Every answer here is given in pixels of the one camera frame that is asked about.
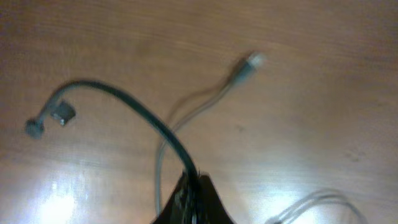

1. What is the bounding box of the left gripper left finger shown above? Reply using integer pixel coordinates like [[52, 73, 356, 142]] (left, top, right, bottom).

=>
[[152, 173, 195, 224]]

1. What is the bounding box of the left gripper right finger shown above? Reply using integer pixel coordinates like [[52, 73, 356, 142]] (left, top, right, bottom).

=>
[[199, 175, 235, 224]]

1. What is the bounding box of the thin black USB cable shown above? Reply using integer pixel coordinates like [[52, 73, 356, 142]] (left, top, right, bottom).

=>
[[154, 50, 368, 224]]

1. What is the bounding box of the thick black USB cable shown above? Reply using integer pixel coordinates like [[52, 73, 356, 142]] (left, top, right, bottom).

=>
[[24, 78, 200, 187]]

